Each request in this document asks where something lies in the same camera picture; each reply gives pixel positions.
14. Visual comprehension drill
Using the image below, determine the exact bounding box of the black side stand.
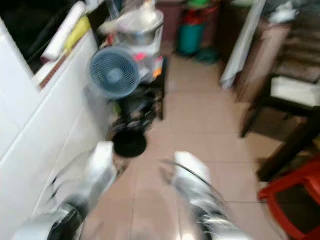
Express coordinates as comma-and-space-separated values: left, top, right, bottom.
136, 57, 169, 121

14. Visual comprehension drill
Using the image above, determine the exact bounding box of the blue-grey standing fan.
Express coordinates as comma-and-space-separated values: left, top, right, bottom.
88, 45, 148, 159

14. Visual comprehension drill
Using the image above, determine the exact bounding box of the white box under pot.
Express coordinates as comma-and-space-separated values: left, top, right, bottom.
126, 42, 164, 84

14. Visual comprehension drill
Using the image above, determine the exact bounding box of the red plastic stool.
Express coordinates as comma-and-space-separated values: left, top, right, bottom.
258, 155, 320, 240

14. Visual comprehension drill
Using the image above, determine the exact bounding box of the dark wooden table leg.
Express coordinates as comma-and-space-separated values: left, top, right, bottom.
255, 116, 320, 182

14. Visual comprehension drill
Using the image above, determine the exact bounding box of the green gas cylinder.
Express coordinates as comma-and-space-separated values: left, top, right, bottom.
176, 0, 207, 57

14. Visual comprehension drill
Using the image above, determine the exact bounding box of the yellow cloth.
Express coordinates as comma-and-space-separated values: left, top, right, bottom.
62, 15, 92, 55

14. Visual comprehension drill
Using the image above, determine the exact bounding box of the steel pot with lid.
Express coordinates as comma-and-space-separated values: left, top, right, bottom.
114, 7, 165, 47

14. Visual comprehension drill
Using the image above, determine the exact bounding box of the white hanging cloth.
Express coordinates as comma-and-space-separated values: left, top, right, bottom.
219, 0, 266, 90

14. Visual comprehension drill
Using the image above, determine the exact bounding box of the white paper roll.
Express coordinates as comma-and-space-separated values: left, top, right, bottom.
40, 1, 87, 64

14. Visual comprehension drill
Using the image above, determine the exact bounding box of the white seat cushion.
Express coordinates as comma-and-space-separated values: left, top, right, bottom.
270, 75, 320, 107

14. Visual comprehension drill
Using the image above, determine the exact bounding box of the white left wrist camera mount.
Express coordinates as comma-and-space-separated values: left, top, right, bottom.
93, 141, 116, 176

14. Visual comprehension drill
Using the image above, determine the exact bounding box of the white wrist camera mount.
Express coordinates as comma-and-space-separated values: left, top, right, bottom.
172, 151, 211, 186
93, 141, 116, 176

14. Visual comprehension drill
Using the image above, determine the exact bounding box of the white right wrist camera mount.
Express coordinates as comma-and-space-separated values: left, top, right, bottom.
172, 151, 211, 186

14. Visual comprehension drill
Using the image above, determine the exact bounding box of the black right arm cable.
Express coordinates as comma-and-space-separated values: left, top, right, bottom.
162, 159, 231, 206

